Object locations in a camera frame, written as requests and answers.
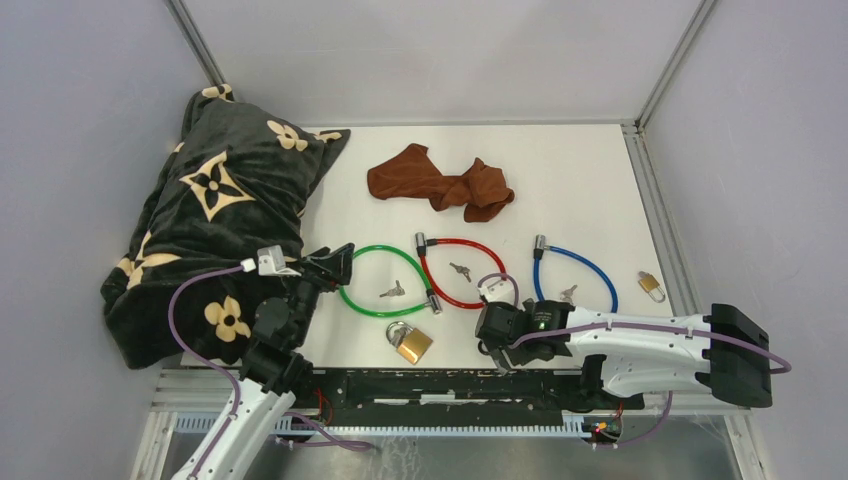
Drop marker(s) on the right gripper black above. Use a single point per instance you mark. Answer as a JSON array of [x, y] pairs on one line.
[[496, 353]]

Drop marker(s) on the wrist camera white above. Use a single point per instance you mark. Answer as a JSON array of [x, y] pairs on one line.
[[497, 289], [271, 261]]

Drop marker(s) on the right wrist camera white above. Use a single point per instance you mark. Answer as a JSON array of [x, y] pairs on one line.
[[497, 289]]

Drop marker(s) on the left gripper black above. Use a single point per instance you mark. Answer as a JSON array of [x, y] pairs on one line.
[[328, 273]]

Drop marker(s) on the blue lock keys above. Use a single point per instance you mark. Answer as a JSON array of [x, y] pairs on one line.
[[567, 295]]

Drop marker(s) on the small brass padlock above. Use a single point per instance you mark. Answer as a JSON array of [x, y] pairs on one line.
[[652, 287]]

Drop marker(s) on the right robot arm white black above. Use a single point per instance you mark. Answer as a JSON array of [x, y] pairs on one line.
[[724, 352]]

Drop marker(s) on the blue cable lock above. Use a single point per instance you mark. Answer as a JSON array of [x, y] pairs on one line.
[[541, 246]]

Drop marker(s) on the red lock keys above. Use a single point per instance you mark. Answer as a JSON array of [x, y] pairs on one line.
[[462, 270]]

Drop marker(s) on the green lock keys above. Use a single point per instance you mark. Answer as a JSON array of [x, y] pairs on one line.
[[396, 291]]

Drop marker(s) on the black floral blanket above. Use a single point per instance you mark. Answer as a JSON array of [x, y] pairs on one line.
[[238, 180]]

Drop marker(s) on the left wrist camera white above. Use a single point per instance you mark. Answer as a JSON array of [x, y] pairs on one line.
[[271, 261]]

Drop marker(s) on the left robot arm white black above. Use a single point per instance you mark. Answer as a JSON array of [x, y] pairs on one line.
[[271, 368]]

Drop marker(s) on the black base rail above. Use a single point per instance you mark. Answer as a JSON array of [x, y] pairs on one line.
[[451, 397]]

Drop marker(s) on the red cable lock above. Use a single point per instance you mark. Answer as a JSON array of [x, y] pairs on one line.
[[423, 243]]

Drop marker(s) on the brown cloth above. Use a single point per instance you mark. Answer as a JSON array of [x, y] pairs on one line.
[[482, 190]]

